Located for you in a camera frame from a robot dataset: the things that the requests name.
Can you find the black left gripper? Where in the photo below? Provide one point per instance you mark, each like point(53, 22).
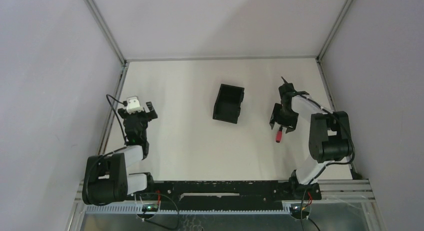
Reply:
point(137, 114)

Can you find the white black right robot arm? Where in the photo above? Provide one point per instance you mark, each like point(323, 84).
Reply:
point(329, 139)

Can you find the left controller board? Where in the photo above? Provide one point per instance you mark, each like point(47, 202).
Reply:
point(150, 208)

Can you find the controller board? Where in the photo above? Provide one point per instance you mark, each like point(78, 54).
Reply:
point(150, 208)
point(297, 212)

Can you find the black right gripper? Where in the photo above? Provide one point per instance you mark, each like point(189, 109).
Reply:
point(284, 119)

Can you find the black mounting rail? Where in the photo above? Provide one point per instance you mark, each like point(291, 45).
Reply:
point(222, 196)

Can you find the right controller board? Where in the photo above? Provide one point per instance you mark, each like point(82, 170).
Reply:
point(297, 212)

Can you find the red handled screwdriver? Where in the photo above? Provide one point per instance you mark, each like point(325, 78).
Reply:
point(279, 134)

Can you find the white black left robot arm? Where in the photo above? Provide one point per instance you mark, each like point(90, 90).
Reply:
point(107, 179)

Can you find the black plastic bin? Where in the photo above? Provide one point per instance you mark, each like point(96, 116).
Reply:
point(227, 107)

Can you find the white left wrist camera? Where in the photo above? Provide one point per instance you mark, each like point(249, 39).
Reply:
point(133, 105)

